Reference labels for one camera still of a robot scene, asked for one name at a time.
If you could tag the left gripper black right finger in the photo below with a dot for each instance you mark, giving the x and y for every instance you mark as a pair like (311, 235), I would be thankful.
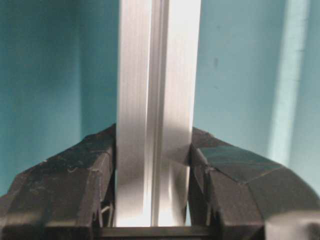
(245, 196)

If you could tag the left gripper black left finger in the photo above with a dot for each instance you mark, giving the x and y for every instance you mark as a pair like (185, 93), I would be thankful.
(65, 197)

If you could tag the silver aluminium extrusion rail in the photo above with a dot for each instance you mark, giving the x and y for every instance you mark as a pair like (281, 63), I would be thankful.
(157, 64)

